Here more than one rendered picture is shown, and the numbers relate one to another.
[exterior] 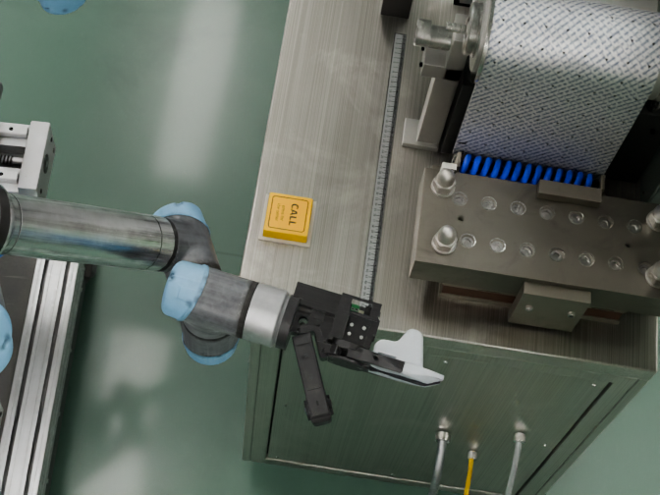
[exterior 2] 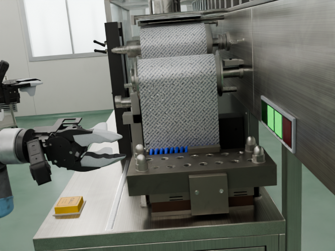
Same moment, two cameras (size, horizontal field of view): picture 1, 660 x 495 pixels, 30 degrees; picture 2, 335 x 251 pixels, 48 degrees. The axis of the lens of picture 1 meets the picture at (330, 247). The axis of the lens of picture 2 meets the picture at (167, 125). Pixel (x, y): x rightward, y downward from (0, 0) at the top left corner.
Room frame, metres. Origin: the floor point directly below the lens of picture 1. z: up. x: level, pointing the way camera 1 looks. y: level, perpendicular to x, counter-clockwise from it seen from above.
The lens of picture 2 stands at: (-0.12, -0.30, 1.40)
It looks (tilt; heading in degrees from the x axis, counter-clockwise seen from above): 14 degrees down; 3
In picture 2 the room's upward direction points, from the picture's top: 5 degrees counter-clockwise
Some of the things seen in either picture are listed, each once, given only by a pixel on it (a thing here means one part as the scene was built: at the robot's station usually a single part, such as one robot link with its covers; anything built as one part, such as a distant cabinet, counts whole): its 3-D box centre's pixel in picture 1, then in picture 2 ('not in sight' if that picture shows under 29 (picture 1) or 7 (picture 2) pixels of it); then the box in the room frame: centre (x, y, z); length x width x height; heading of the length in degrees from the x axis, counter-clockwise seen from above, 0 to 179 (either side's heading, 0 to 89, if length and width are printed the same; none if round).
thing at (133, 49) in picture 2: not in sight; (135, 49); (1.32, -0.12, 1.34); 0.06 x 0.06 x 0.06; 2
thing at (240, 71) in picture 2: not in sight; (231, 72); (1.09, -0.44, 1.25); 0.07 x 0.04 x 0.04; 92
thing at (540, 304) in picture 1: (548, 308); (209, 194); (0.81, -0.34, 0.97); 0.10 x 0.03 x 0.11; 92
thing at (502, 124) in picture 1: (541, 133); (180, 123); (1.02, -0.27, 1.11); 0.23 x 0.01 x 0.18; 92
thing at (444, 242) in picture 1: (446, 237); (141, 162); (0.85, -0.16, 1.05); 0.04 x 0.04 x 0.04
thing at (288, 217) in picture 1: (288, 217); (69, 204); (0.91, 0.07, 0.91); 0.07 x 0.07 x 0.02; 2
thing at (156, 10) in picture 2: not in sight; (166, 7); (1.80, -0.23, 1.50); 0.14 x 0.14 x 0.06
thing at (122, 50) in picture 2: not in sight; (119, 50); (1.32, -0.06, 1.34); 0.06 x 0.03 x 0.03; 92
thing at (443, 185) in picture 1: (445, 179); (140, 151); (0.95, -0.15, 1.05); 0.04 x 0.04 x 0.04
